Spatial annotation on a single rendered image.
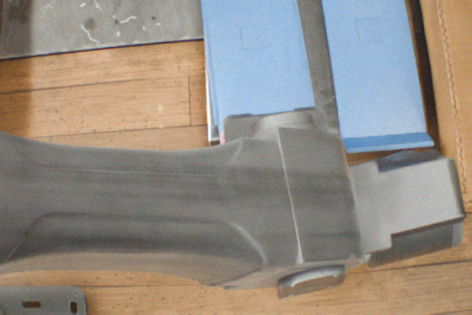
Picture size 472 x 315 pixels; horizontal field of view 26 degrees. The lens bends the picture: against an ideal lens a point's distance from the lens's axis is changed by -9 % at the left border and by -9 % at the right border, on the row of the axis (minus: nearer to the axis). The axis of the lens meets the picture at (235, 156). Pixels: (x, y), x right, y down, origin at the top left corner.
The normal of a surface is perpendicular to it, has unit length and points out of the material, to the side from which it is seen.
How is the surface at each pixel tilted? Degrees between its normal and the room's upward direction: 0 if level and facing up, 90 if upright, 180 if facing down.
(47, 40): 0
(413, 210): 1
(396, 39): 0
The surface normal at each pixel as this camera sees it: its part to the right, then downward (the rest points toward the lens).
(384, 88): -0.01, -0.25
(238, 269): 0.04, 0.89
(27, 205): 0.65, -0.31
